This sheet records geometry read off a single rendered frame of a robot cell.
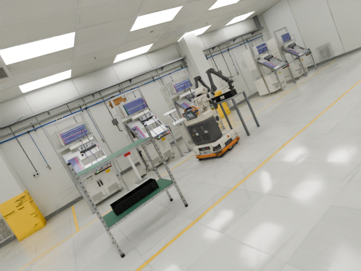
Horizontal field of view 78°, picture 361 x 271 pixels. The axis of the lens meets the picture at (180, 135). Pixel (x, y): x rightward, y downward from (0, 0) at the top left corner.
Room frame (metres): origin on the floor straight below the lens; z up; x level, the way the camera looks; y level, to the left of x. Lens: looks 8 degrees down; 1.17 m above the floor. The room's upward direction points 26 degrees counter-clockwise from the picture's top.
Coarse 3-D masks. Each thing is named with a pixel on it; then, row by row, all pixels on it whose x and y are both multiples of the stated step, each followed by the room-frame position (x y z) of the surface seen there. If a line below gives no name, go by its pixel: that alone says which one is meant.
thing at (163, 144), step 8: (144, 144) 5.30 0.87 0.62; (152, 144) 5.13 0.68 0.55; (160, 144) 5.21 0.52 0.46; (168, 144) 5.30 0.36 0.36; (136, 152) 5.40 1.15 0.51; (144, 152) 5.01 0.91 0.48; (152, 152) 5.09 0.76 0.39; (168, 152) 5.27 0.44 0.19; (160, 160) 5.14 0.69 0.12; (152, 168) 5.01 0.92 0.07
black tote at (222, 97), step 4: (228, 92) 4.26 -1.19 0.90; (232, 92) 4.24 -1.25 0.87; (236, 92) 4.32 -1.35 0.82; (216, 96) 4.72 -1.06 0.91; (220, 96) 4.43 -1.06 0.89; (224, 96) 4.37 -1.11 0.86; (228, 96) 4.29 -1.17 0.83; (232, 96) 4.23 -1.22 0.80; (212, 100) 4.62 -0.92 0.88; (216, 100) 4.54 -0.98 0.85; (220, 100) 4.47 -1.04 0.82
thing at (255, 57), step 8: (248, 48) 7.62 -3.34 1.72; (256, 48) 7.49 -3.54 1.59; (264, 48) 7.68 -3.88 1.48; (248, 56) 7.72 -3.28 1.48; (256, 56) 7.48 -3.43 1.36; (264, 56) 7.57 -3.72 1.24; (272, 56) 7.40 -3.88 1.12; (248, 64) 7.83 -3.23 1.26; (256, 64) 7.51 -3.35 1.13; (264, 64) 7.31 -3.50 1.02; (272, 64) 7.30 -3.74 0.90; (280, 64) 7.32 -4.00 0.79; (288, 64) 7.39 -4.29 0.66; (264, 72) 8.17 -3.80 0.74; (272, 72) 7.54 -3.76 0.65; (280, 72) 7.61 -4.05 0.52; (256, 80) 7.94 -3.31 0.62; (264, 80) 7.48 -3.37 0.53; (272, 80) 7.36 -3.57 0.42; (280, 80) 7.54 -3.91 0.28; (264, 88) 7.63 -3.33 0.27; (272, 88) 7.37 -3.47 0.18
